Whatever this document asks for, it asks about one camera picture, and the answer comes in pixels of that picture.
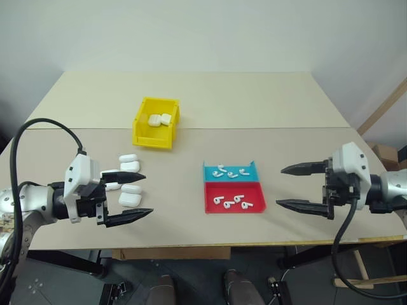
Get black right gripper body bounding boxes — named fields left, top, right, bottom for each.
left=322, top=158, right=361, bottom=220

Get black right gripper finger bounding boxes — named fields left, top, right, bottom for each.
left=280, top=159, right=329, bottom=177
left=275, top=198, right=331, bottom=220

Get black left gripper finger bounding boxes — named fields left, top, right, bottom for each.
left=100, top=171, right=148, bottom=186
left=105, top=208, right=155, bottom=229

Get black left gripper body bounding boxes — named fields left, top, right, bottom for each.
left=76, top=178, right=109, bottom=227

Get yellow plastic bin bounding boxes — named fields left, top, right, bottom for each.
left=132, top=96, right=182, bottom=151

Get brown cardboard box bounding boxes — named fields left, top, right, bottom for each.
left=368, top=141, right=402, bottom=171

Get black table leg brace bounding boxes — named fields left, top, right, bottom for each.
left=27, top=250, right=107, bottom=278
left=277, top=245, right=335, bottom=270

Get red plastic tray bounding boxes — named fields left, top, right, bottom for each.
left=203, top=180, right=266, bottom=215

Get dark rounded shape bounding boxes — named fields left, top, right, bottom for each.
left=154, top=274, right=177, bottom=305
left=221, top=269, right=266, bottom=305

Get blue plastic tray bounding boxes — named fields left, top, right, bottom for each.
left=202, top=159, right=260, bottom=183

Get small black floor device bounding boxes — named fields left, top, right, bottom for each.
left=266, top=276, right=289, bottom=305

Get grey plate with screws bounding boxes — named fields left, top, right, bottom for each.
left=9, top=257, right=107, bottom=305

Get slanted wooden beam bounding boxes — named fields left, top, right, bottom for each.
left=357, top=77, right=407, bottom=137

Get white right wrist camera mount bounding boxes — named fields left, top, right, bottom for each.
left=331, top=142, right=372, bottom=211

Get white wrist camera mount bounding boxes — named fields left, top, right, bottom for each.
left=331, top=142, right=372, bottom=211
left=63, top=154, right=103, bottom=224

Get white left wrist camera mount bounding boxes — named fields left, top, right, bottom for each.
left=63, top=154, right=103, bottom=224

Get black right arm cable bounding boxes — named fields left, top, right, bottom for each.
left=331, top=181, right=407, bottom=299

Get wooden floor frame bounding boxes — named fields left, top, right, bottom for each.
left=331, top=236, right=407, bottom=290

